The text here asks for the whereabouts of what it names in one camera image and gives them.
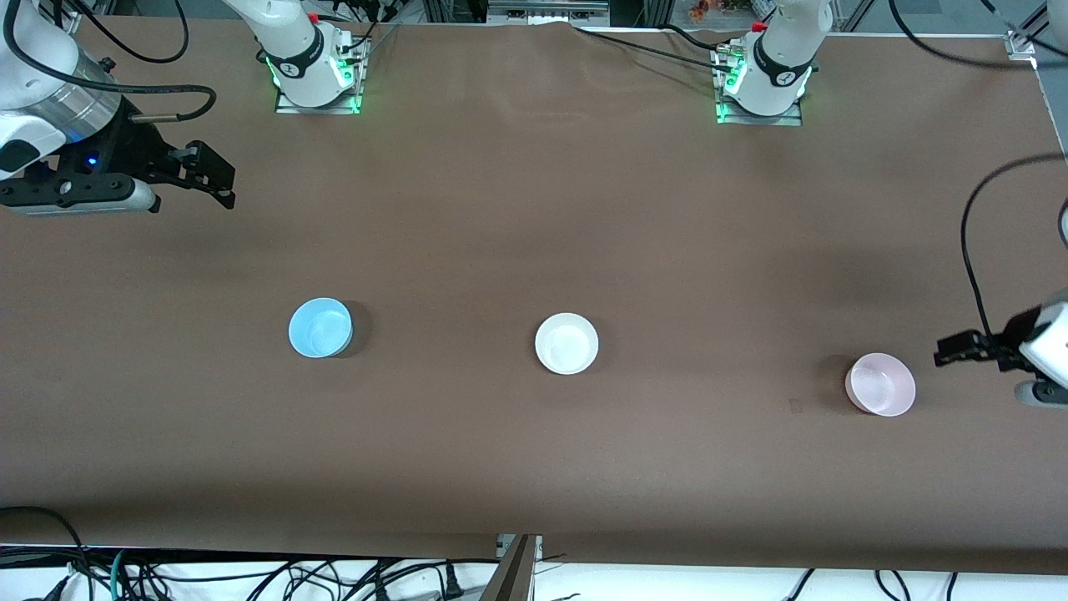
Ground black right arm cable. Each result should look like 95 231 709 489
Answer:
0 0 219 124

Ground blue bowl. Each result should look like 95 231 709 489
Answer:
288 297 354 359

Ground pink bowl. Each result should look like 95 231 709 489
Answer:
844 352 917 417

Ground brown table cover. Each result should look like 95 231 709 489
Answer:
0 17 1068 577

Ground grey metal frame bar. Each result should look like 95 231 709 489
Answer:
487 0 612 26

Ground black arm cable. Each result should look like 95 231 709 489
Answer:
887 0 1068 340
0 0 219 124

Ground black looped floor cable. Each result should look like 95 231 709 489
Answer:
0 505 88 601

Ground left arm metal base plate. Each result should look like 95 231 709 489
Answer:
715 46 804 127

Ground aluminium profile post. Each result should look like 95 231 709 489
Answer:
480 534 544 601

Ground white bowl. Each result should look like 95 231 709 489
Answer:
534 312 600 376

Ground black cable across table cover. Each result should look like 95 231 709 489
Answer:
574 25 731 68

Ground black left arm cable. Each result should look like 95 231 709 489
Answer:
887 0 1068 340

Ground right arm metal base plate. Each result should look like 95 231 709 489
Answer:
275 38 366 116

